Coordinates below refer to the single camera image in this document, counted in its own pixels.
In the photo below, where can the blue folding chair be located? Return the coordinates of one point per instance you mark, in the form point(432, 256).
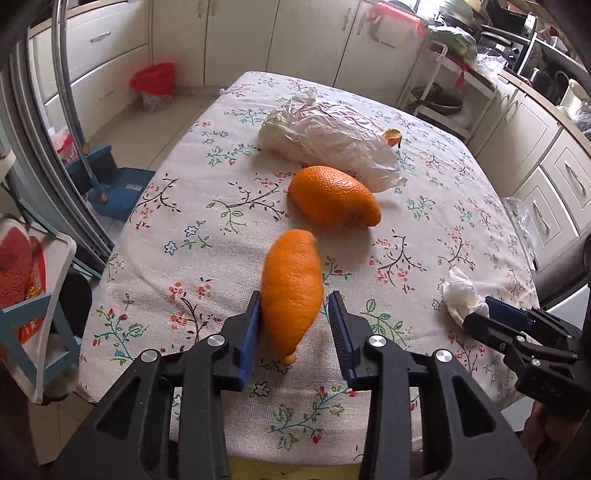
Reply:
point(39, 343)

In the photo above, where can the blue broom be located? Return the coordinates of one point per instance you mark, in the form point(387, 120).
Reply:
point(64, 90)

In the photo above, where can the white plastic bag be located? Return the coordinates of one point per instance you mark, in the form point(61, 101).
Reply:
point(314, 132)

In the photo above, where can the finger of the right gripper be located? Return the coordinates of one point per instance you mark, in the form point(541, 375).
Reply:
point(502, 333)
point(510, 311)

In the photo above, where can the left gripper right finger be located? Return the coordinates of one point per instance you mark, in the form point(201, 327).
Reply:
point(428, 418)

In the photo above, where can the orange peel on table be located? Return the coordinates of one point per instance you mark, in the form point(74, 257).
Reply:
point(328, 196)

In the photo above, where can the red cloth on cabinet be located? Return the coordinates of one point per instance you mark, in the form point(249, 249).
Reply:
point(385, 9)

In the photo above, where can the red white cushion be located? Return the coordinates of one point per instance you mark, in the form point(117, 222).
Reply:
point(20, 269)

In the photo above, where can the large orange peel piece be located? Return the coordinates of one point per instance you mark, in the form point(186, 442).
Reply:
point(291, 292)

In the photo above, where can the small orange peel scrap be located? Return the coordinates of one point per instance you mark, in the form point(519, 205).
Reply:
point(393, 137)

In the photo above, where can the dark wok pan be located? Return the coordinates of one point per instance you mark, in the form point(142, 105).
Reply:
point(436, 99)

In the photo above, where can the white kettle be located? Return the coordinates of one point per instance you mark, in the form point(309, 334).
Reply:
point(573, 99)

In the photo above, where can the white kitchen cart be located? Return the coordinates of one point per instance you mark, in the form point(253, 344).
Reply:
point(434, 66)

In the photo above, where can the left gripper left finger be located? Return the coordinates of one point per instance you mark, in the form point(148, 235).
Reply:
point(162, 418)

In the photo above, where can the red-lined trash bin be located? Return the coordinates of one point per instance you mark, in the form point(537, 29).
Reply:
point(155, 85)

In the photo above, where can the floral tablecloth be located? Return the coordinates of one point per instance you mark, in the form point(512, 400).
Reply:
point(192, 252)

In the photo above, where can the clear plastic bag on drawer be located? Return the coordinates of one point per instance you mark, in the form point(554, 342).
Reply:
point(524, 227)

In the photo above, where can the white tissue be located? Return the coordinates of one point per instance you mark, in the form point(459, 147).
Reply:
point(461, 297)

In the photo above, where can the blue dustpan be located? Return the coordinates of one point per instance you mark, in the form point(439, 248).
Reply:
point(123, 192)

